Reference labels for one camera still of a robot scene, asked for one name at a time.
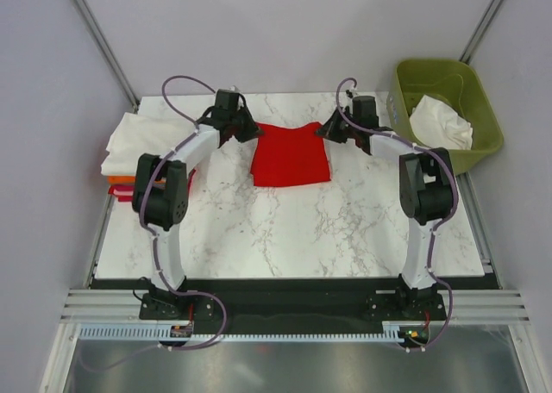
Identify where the white slotted cable duct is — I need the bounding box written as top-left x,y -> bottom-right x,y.
78,315 -> 426,342

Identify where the green plastic bin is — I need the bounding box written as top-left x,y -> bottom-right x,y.
386,59 -> 504,175

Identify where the right aluminium frame post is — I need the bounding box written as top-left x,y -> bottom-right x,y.
459,0 -> 507,65

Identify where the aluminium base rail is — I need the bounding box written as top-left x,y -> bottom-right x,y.
61,290 -> 530,325

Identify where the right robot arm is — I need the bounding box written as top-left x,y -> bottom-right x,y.
316,96 -> 459,319

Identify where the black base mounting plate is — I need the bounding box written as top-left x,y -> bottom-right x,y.
91,278 -> 447,332

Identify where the white folded t shirt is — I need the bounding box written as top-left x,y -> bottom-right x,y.
101,113 -> 194,177

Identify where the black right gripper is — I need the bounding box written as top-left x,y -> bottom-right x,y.
315,107 -> 359,144

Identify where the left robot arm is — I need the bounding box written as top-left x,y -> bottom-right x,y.
132,90 -> 263,318

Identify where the left aluminium frame post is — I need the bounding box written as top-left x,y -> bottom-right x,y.
71,0 -> 140,111

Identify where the aluminium frame post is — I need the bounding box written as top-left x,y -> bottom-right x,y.
71,0 -> 140,111
459,0 -> 507,65

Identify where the white crumpled t shirt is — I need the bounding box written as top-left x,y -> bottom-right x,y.
409,95 -> 474,150

